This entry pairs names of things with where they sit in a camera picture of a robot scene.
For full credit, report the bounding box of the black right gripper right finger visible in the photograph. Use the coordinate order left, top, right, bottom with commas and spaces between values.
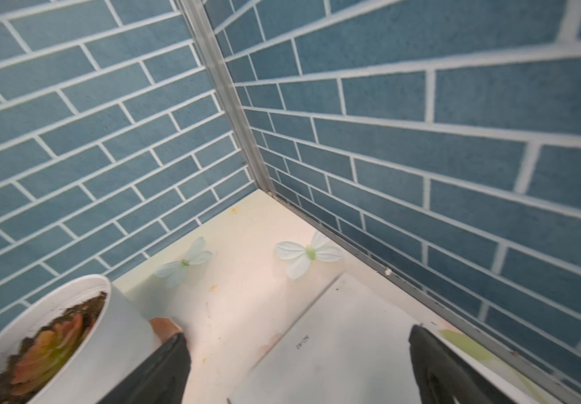
409, 325, 513, 404

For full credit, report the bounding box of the small pale butterfly decoration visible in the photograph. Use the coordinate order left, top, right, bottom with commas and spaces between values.
153, 237, 214, 288

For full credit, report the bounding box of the red-orange succulent plant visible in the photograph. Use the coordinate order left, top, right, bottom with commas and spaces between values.
10, 314, 88, 397

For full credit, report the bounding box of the white flat box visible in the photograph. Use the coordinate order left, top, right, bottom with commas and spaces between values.
229, 274, 550, 403

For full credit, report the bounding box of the pink pot saucer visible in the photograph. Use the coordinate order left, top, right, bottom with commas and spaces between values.
149, 317, 183, 343

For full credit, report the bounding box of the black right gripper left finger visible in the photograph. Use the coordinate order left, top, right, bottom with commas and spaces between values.
98, 333, 191, 404

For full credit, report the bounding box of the white plastic flower pot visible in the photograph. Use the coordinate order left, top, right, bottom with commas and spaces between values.
0, 274, 161, 403

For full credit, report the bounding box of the large pale butterfly decoration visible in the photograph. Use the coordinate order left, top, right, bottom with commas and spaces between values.
275, 232, 344, 280

